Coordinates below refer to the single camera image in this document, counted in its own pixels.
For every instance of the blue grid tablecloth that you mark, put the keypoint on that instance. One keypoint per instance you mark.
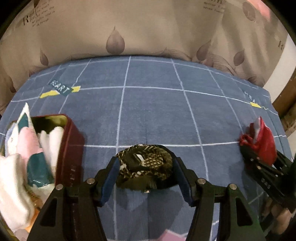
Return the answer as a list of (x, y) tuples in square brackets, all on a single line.
[(196, 111)]

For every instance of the red and gold tin box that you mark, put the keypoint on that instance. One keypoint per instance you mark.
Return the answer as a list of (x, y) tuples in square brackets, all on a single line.
[(69, 166)]

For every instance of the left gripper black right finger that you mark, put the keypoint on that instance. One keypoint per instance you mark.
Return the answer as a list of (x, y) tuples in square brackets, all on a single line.
[(236, 221)]

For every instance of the beige leaf print curtain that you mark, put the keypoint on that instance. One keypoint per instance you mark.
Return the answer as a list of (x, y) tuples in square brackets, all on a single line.
[(243, 38)]

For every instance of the light blue towel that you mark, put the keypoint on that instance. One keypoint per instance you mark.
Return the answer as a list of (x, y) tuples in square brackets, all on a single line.
[(8, 135)]

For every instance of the person's right hand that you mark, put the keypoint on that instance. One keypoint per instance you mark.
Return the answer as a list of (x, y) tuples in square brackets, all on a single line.
[(282, 216)]

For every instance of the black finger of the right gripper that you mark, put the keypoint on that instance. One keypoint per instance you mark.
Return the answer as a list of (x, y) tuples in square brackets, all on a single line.
[(283, 165), (254, 166)]

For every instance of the red and white cloth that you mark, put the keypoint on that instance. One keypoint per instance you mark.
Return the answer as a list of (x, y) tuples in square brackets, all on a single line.
[(259, 139)]

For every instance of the white knitted sock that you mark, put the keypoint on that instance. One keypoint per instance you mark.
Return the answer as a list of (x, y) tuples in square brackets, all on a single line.
[(20, 203)]

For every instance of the black patterned cloth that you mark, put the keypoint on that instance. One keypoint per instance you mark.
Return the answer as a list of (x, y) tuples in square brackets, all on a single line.
[(145, 167)]

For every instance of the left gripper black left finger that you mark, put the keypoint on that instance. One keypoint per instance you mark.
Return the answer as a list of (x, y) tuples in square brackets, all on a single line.
[(71, 213)]

